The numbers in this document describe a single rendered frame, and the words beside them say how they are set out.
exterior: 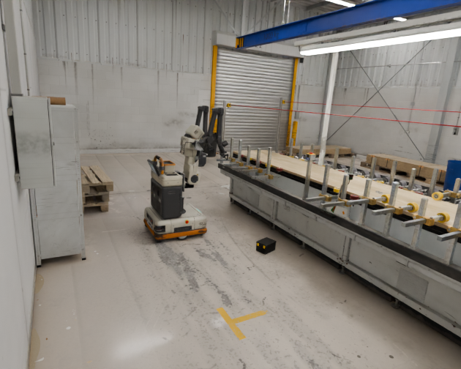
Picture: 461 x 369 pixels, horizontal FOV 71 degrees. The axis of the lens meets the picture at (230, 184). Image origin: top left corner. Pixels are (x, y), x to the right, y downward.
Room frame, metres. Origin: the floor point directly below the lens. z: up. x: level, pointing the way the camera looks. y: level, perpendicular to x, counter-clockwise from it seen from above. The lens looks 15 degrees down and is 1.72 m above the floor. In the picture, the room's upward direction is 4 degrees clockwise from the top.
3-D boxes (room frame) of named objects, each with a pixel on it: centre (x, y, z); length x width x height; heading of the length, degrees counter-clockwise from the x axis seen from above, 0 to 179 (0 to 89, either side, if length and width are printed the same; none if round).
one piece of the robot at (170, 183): (3.89, 0.78, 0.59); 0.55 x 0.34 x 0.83; 29
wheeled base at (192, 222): (3.94, 0.69, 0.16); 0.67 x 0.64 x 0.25; 119
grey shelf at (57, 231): (3.33, 1.87, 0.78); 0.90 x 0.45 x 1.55; 29
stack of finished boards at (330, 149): (11.29, -3.03, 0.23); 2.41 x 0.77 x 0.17; 121
